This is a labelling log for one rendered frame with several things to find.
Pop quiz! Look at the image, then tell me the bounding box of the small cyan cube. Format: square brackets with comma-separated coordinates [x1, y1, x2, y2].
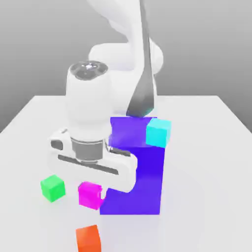
[145, 118, 172, 149]

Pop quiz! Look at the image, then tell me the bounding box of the large purple box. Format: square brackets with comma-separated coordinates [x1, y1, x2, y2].
[99, 116, 165, 216]

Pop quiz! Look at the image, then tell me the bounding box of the small orange cube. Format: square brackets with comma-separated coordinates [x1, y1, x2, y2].
[75, 224, 102, 252]

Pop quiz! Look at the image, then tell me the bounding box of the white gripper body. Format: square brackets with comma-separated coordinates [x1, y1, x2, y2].
[46, 148, 138, 193]

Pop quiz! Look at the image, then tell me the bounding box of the small magenta cube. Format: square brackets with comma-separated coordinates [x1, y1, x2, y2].
[78, 181, 106, 211]

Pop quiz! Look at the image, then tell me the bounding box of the small green cube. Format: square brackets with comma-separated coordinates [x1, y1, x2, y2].
[40, 174, 66, 203]

